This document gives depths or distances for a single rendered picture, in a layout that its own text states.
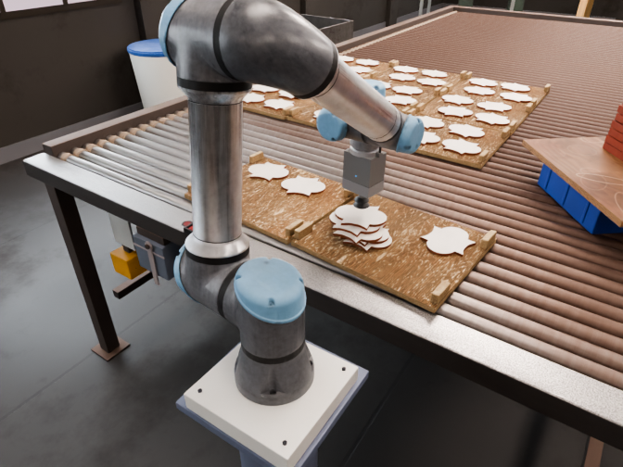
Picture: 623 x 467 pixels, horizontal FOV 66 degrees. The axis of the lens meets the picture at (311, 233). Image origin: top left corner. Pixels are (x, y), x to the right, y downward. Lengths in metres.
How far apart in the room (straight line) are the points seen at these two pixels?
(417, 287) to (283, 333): 0.41
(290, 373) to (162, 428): 1.23
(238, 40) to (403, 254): 0.72
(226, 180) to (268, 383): 0.36
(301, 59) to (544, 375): 0.72
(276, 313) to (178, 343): 1.58
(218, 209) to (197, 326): 1.61
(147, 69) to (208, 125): 3.78
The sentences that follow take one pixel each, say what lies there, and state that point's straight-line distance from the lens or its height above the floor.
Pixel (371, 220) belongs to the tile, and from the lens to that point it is 1.25.
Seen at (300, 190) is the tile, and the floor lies 0.94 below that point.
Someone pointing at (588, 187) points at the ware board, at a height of 1.04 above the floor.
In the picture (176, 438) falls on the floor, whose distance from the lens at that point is 2.01.
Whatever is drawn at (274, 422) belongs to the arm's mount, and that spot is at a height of 0.91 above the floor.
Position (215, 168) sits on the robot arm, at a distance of 0.78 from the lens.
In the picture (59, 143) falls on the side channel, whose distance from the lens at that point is 1.98.
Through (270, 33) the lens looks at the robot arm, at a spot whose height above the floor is 1.51.
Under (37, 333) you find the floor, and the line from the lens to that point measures 2.63.
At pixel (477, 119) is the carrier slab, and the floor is 0.95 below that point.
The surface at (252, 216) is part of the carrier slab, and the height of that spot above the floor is 0.94.
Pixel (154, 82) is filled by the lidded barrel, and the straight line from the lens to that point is 4.56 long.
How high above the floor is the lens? 1.63
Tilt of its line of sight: 33 degrees down
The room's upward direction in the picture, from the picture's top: straight up
